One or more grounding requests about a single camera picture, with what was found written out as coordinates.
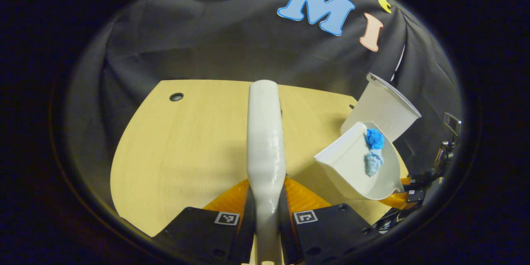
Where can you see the wooden desktop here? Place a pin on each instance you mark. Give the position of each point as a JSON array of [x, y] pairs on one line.
[[182, 161]]

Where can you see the bright blue paper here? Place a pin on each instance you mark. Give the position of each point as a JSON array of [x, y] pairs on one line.
[[375, 138]]

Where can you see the white dustpan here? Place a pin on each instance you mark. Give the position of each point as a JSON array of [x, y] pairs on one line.
[[343, 165]]

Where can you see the black backdrop cloth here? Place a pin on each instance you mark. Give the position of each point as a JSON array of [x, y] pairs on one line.
[[232, 37]]

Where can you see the light blue paper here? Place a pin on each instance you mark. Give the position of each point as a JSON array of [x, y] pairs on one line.
[[372, 163]]

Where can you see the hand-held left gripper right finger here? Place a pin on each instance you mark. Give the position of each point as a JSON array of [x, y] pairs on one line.
[[331, 232]]

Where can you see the white ribbed garbage bin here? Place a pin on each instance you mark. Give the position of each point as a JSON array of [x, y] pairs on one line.
[[385, 109]]

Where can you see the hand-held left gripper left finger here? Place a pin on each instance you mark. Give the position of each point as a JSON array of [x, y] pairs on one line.
[[198, 234]]

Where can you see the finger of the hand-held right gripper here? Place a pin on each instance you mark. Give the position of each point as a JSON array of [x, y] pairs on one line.
[[416, 182], [399, 201]]

